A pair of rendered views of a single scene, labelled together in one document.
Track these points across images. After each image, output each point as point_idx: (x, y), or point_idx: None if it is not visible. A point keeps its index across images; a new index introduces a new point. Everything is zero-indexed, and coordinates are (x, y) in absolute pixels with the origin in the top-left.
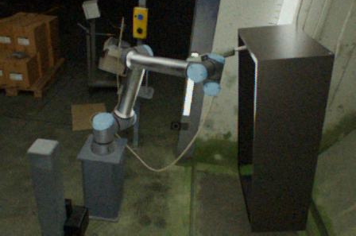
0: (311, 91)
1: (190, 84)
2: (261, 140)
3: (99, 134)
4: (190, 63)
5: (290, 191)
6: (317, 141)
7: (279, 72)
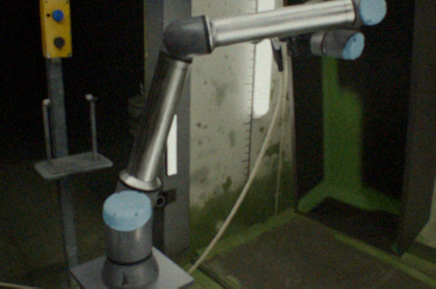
0: None
1: None
2: (420, 101)
3: (138, 239)
4: None
5: (427, 168)
6: None
7: None
